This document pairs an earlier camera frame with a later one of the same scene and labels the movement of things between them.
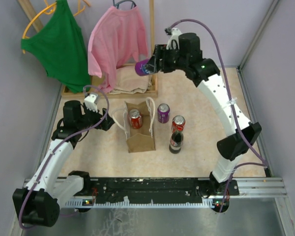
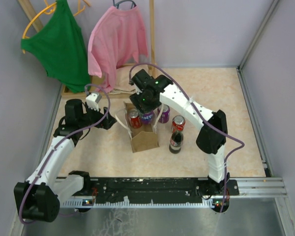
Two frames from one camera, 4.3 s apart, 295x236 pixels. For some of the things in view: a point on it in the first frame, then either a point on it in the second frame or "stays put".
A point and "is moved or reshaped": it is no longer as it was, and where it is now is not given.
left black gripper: (97, 115) stays put
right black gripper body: (171, 60) → (146, 104)
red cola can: (135, 119) stays put
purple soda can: (163, 113) stays put
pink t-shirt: (117, 36) stays put
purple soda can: (140, 68) is moved or reshaped
